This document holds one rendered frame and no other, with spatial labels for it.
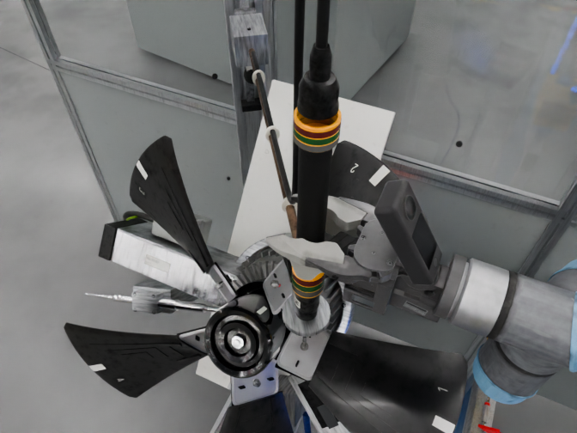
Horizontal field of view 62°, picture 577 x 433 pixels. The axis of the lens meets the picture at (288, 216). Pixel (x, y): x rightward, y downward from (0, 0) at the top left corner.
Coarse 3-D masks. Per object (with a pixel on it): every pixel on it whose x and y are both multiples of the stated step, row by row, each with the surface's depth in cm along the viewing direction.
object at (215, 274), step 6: (210, 270) 84; (216, 270) 80; (210, 276) 88; (216, 276) 83; (222, 276) 80; (216, 282) 86; (222, 288) 84; (228, 288) 80; (222, 294) 87; (228, 294) 82; (234, 294) 80; (228, 300) 85
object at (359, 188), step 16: (352, 144) 79; (336, 160) 81; (352, 160) 78; (368, 160) 75; (336, 176) 79; (368, 176) 74; (336, 192) 78; (352, 192) 75; (368, 192) 73; (336, 240) 74; (352, 240) 72
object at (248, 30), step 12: (240, 12) 104; (252, 12) 104; (240, 24) 101; (252, 24) 101; (240, 36) 98; (252, 36) 99; (264, 36) 99; (240, 48) 100; (264, 48) 101; (240, 60) 102; (264, 60) 103
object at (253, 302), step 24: (240, 288) 88; (216, 312) 77; (240, 312) 76; (264, 312) 77; (216, 336) 79; (240, 336) 77; (264, 336) 75; (216, 360) 78; (240, 360) 77; (264, 360) 75
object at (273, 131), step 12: (300, 0) 44; (324, 0) 35; (300, 12) 45; (324, 12) 36; (300, 24) 46; (324, 24) 37; (300, 36) 47; (324, 36) 37; (300, 48) 48; (252, 60) 96; (300, 60) 49; (300, 72) 50; (264, 96) 88; (264, 108) 86; (276, 132) 83; (276, 144) 80; (276, 156) 78; (288, 192) 71
